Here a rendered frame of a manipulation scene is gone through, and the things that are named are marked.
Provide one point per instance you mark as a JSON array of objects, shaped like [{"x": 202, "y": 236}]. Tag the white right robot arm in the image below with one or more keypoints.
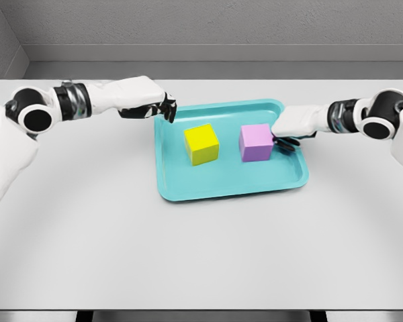
[{"x": 386, "y": 114}]

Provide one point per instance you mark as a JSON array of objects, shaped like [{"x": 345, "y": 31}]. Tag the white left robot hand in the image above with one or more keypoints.
[{"x": 139, "y": 92}]

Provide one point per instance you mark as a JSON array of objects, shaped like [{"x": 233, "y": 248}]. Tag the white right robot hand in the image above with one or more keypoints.
[{"x": 297, "y": 120}]

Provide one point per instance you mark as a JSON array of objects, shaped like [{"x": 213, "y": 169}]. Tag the pink cube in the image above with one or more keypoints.
[{"x": 255, "y": 142}]

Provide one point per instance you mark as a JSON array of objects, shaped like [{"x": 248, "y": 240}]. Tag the yellow cube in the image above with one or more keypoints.
[{"x": 201, "y": 144}]

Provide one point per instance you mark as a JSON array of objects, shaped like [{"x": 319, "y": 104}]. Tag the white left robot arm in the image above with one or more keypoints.
[{"x": 6, "y": 147}]

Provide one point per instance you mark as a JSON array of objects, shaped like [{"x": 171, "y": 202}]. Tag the teal plastic tray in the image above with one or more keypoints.
[{"x": 194, "y": 181}]

